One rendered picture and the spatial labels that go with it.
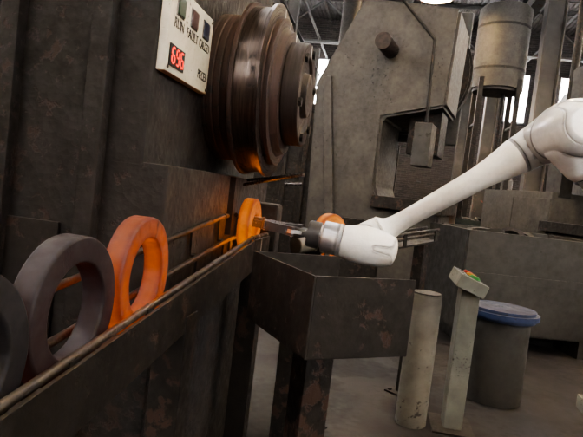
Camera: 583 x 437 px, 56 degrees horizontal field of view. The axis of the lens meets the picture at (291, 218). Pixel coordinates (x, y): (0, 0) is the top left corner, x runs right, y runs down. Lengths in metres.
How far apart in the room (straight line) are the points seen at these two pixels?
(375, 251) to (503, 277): 2.20
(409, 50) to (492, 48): 6.22
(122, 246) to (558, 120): 0.96
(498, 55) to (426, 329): 8.52
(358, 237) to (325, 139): 2.86
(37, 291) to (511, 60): 10.01
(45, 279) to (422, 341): 1.70
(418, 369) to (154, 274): 1.44
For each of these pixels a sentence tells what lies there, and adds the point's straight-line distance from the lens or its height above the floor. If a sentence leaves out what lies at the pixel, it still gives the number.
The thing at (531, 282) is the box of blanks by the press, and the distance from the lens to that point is 3.70.
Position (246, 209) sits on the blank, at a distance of 1.49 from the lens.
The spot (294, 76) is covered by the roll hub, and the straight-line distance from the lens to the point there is 1.43.
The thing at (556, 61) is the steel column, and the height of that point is 3.55.
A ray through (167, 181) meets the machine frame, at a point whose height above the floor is 0.84.
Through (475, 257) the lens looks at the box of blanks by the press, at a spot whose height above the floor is 0.57.
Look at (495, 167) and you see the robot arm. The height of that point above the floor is 0.97.
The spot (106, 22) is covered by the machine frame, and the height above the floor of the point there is 1.13.
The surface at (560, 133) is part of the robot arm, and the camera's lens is 1.34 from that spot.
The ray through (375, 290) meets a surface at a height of 0.70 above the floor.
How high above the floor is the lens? 0.85
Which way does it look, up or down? 3 degrees down
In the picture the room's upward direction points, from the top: 7 degrees clockwise
